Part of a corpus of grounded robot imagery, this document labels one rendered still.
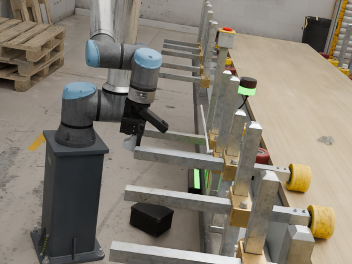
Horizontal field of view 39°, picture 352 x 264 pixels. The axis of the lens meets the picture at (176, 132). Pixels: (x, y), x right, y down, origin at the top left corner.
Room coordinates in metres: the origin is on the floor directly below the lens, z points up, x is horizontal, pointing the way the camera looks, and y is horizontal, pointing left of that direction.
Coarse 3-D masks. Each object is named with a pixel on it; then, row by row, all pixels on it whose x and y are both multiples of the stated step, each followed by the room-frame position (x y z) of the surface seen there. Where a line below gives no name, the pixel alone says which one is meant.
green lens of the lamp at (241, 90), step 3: (240, 87) 1.62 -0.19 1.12; (243, 87) 1.61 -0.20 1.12; (240, 90) 1.61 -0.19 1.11; (243, 90) 1.61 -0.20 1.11; (246, 90) 1.61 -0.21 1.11; (249, 90) 1.61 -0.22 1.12; (252, 90) 1.61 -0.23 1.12; (255, 90) 1.62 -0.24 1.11; (243, 93) 1.61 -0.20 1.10; (246, 93) 1.60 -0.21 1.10; (249, 93) 1.61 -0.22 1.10; (252, 93) 1.61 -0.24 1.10
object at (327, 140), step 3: (318, 138) 1.84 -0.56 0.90; (321, 138) 1.82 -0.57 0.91; (324, 138) 1.83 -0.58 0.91; (327, 138) 1.83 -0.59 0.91; (330, 138) 1.83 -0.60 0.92; (321, 141) 1.81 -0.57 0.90; (324, 141) 1.81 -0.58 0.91; (327, 141) 1.80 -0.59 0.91; (330, 141) 1.80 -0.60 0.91; (333, 141) 1.83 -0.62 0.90; (327, 144) 1.80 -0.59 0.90
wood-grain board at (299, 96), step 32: (256, 64) 3.08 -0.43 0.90; (288, 64) 3.24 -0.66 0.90; (320, 64) 3.42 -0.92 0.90; (256, 96) 2.33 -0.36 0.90; (288, 96) 2.42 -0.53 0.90; (320, 96) 2.53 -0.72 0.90; (288, 128) 1.92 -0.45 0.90; (320, 128) 1.98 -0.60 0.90; (288, 160) 1.57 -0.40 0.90; (320, 160) 1.62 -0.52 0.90; (288, 192) 1.32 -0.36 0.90; (320, 192) 1.36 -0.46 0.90; (320, 256) 1.01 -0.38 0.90
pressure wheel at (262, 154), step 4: (260, 148) 1.63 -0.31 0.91; (260, 152) 1.59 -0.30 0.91; (264, 152) 1.60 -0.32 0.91; (268, 152) 1.60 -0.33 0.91; (260, 156) 1.56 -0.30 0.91; (264, 156) 1.56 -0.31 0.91; (268, 156) 1.58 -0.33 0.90; (256, 160) 1.56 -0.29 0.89; (260, 160) 1.56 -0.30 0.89; (264, 160) 1.56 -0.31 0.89; (252, 176) 1.59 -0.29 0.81
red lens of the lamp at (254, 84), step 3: (240, 78) 1.63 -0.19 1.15; (240, 81) 1.62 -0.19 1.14; (243, 81) 1.61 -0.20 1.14; (246, 81) 1.61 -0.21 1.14; (249, 81) 1.61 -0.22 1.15; (240, 84) 1.62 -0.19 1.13; (243, 84) 1.61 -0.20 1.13; (246, 84) 1.61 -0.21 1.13; (249, 84) 1.61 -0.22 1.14; (252, 84) 1.61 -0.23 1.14; (255, 84) 1.62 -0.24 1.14; (249, 87) 1.61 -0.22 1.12; (252, 87) 1.61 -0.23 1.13; (255, 87) 1.62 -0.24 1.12
